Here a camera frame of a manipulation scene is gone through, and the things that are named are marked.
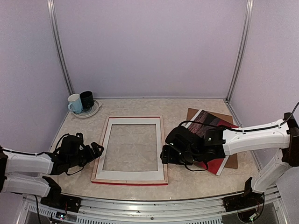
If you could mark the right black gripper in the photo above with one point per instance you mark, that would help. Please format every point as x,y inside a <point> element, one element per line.
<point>167,157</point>

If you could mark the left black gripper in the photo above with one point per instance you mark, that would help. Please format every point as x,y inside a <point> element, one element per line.
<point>91,156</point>

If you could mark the white mat board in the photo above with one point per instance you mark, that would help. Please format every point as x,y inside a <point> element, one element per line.
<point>132,147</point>

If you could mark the red sunset photo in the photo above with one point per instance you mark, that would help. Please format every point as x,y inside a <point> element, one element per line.
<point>200,123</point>

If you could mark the red wooden picture frame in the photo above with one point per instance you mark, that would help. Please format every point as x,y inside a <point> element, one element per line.
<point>131,178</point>

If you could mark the clear acrylic sheet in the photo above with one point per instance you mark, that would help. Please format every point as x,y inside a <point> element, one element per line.
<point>132,148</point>

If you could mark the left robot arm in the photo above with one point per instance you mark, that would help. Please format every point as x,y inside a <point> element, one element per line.
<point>31,173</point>

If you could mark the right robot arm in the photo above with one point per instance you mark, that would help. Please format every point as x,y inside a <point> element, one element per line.
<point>282,134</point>

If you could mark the white plate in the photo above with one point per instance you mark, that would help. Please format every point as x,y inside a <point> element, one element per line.
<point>90,112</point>

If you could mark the light blue mug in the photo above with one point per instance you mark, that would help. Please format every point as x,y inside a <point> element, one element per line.
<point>74,103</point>

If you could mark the dark green mug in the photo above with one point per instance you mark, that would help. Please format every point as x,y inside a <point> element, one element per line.
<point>86,98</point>

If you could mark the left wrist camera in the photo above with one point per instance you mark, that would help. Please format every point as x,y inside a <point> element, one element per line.
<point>81,139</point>

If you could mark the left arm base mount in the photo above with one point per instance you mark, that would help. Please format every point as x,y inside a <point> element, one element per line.
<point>63,202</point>

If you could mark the aluminium front rail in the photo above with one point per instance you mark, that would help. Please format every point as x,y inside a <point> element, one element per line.
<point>209,210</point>

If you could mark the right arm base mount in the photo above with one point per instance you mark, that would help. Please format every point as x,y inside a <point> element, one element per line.
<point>245,200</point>

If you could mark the left aluminium corner post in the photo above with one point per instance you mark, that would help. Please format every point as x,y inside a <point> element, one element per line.
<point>58,45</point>

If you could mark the aluminium corner post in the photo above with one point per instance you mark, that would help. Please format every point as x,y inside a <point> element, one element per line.
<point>241,50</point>
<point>58,45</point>

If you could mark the right aluminium corner post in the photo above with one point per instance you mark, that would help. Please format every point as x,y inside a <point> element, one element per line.
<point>241,50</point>

